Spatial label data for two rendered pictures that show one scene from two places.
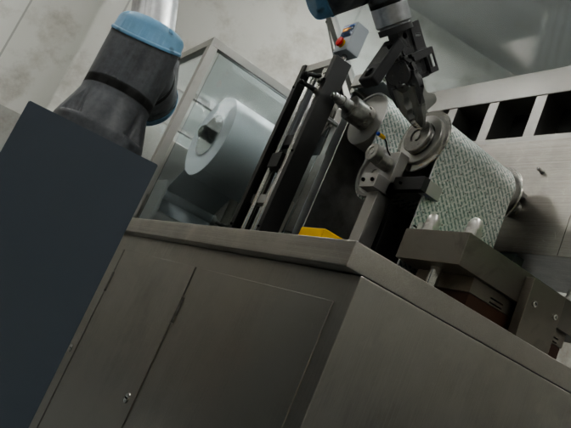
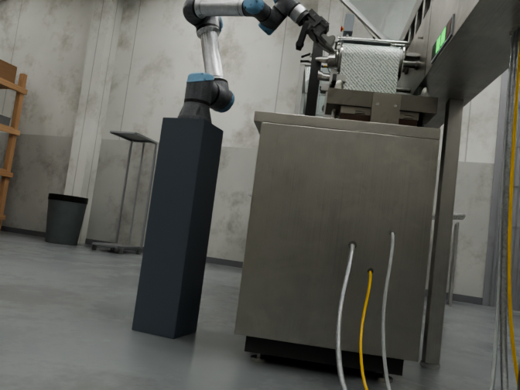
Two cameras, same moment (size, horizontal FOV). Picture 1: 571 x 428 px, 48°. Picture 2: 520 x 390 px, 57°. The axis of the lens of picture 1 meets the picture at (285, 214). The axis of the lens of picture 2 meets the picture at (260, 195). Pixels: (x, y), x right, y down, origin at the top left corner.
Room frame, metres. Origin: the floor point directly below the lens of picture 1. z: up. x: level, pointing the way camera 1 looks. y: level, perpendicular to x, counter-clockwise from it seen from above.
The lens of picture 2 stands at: (-0.49, -1.13, 0.45)
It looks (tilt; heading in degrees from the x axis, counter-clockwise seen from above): 5 degrees up; 35
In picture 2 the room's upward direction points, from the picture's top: 7 degrees clockwise
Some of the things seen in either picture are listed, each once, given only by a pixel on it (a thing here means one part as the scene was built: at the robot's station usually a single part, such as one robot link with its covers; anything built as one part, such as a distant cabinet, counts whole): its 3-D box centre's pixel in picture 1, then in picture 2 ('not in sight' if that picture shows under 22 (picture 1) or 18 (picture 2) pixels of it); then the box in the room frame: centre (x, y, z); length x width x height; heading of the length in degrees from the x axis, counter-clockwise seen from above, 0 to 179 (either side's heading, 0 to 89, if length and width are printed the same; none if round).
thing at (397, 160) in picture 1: (365, 215); (325, 104); (1.29, -0.15, 1.05); 0.06 x 0.05 x 0.31; 119
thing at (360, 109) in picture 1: (358, 113); (333, 60); (1.49, -0.06, 1.34); 0.06 x 0.06 x 0.06; 29
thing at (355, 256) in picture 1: (191, 264); (329, 174); (2.12, 0.22, 0.88); 2.52 x 0.66 x 0.04; 29
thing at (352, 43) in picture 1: (348, 40); (347, 25); (1.78, 0.03, 1.66); 0.07 x 0.07 x 0.10; 31
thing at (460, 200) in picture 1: (458, 223); (367, 87); (1.29, -0.34, 1.11); 0.23 x 0.01 x 0.18; 119
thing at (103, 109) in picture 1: (106, 118); (195, 113); (1.00, 0.33, 0.95); 0.15 x 0.15 x 0.10
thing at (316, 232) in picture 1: (325, 242); not in sight; (1.03, -0.08, 0.91); 0.07 x 0.07 x 0.02; 29
